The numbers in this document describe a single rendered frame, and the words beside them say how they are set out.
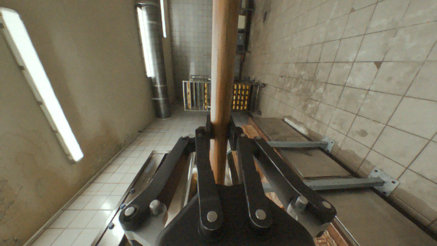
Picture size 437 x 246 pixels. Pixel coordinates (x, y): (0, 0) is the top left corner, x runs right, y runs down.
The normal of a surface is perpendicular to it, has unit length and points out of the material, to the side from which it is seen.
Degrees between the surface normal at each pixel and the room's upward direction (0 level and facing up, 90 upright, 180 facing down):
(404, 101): 0
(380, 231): 90
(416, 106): 0
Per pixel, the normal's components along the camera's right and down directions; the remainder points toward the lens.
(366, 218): 0.04, -0.91
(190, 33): 0.06, 0.41
